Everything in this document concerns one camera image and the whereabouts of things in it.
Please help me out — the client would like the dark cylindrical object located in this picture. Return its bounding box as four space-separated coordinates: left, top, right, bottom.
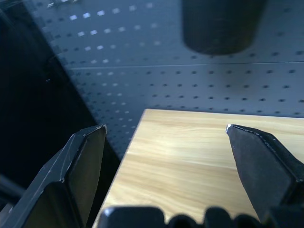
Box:
180 0 266 56

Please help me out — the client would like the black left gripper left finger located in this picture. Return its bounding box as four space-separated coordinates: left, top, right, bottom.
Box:
0 124 107 228

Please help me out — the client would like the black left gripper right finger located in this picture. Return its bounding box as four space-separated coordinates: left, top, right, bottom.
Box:
225 123 304 224

